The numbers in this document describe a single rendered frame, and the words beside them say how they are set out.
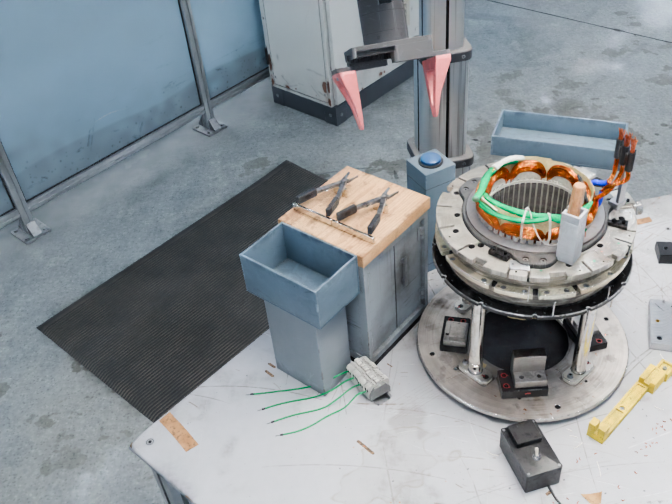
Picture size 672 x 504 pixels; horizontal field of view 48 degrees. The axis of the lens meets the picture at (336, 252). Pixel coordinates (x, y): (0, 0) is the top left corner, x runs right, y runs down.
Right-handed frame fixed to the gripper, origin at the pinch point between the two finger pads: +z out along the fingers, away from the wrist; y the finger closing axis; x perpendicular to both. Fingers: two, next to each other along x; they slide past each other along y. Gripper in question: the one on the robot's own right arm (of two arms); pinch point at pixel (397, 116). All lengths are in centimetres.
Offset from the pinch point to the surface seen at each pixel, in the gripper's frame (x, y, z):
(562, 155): 44, 41, 14
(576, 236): 7.5, 25.2, 21.7
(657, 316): 35, 52, 47
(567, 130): 52, 46, 10
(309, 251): 33.8, -11.7, 21.0
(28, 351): 171, -104, 62
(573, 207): 6.5, 24.8, 17.2
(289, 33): 264, 14, -39
